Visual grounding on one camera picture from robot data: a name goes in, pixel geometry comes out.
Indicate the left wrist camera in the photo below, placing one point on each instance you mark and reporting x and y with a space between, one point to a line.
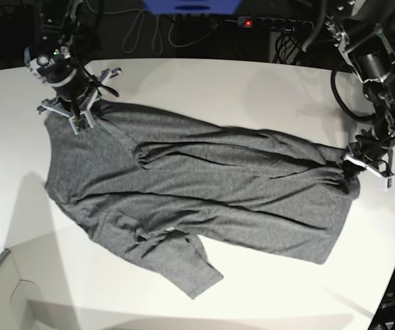
385 182

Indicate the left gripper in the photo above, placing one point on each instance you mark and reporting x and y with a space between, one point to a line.
368 153

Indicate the black power strip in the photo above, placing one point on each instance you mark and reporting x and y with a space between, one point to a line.
275 24

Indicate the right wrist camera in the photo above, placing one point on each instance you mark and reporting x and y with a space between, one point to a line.
81 123

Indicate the grey long-sleeve t-shirt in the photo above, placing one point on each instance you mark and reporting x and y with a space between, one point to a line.
146 184

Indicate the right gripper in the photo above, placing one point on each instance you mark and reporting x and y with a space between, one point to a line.
79 92

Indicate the blue plastic bin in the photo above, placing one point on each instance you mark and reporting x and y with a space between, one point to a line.
192 6

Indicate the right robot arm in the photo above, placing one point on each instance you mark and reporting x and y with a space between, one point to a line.
58 59

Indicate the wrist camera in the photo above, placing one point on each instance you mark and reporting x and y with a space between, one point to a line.
385 182
81 123

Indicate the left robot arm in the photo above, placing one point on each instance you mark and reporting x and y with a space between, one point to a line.
356 27

